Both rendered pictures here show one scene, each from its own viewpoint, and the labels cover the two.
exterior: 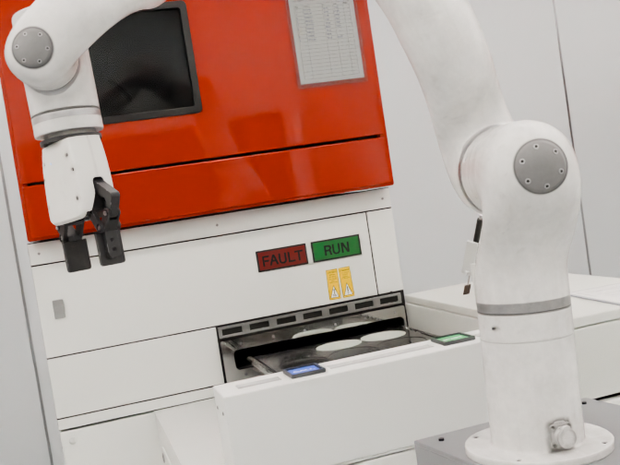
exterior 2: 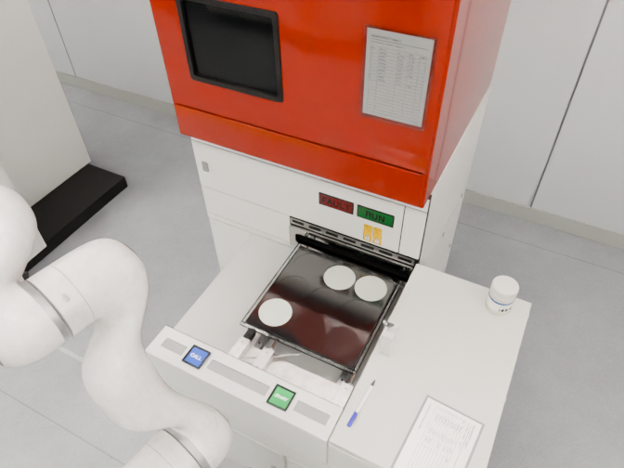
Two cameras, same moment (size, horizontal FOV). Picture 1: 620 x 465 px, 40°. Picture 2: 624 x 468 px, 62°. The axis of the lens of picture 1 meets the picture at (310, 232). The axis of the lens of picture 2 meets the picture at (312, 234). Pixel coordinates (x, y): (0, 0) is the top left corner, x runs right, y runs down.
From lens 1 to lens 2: 156 cm
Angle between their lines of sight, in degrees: 57
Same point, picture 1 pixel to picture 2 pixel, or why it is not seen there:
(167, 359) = (261, 215)
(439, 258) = not seen: outside the picture
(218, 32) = (301, 47)
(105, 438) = (228, 230)
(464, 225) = not seen: outside the picture
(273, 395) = (167, 364)
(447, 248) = not seen: outside the picture
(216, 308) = (290, 207)
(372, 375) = (216, 389)
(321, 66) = (383, 105)
